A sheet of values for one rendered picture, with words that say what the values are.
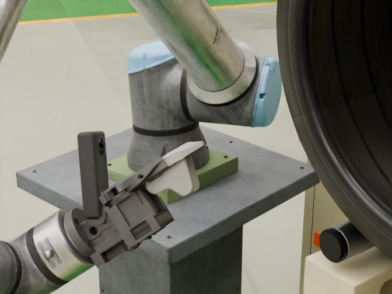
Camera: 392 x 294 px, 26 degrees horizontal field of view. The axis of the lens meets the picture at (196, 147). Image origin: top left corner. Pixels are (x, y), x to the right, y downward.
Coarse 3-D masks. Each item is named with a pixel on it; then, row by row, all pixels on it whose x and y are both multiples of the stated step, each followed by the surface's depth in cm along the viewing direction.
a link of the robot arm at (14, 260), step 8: (0, 240) 113; (0, 248) 109; (8, 248) 111; (0, 256) 108; (8, 256) 110; (16, 256) 112; (0, 264) 107; (8, 264) 109; (16, 264) 111; (0, 272) 107; (8, 272) 109; (16, 272) 110; (0, 280) 107; (8, 280) 109; (16, 280) 110; (0, 288) 108; (8, 288) 109; (16, 288) 111
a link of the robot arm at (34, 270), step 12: (12, 240) 117; (24, 240) 114; (24, 252) 113; (36, 252) 112; (24, 264) 112; (36, 264) 112; (24, 276) 112; (36, 276) 113; (48, 276) 113; (24, 288) 113; (36, 288) 114; (48, 288) 114
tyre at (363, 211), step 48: (288, 0) 100; (336, 0) 112; (384, 0) 117; (288, 48) 102; (336, 48) 113; (384, 48) 119; (288, 96) 105; (336, 96) 113; (384, 96) 118; (336, 144) 101; (384, 144) 115; (336, 192) 102; (384, 192) 110; (384, 240) 97
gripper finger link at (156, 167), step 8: (160, 160) 109; (144, 168) 108; (152, 168) 108; (160, 168) 109; (136, 176) 108; (144, 176) 108; (152, 176) 109; (120, 184) 109; (128, 184) 109; (136, 184) 108; (120, 192) 111
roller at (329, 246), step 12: (336, 228) 106; (348, 228) 107; (324, 240) 107; (336, 240) 105; (348, 240) 105; (360, 240) 107; (324, 252) 108; (336, 252) 106; (348, 252) 106; (360, 252) 108
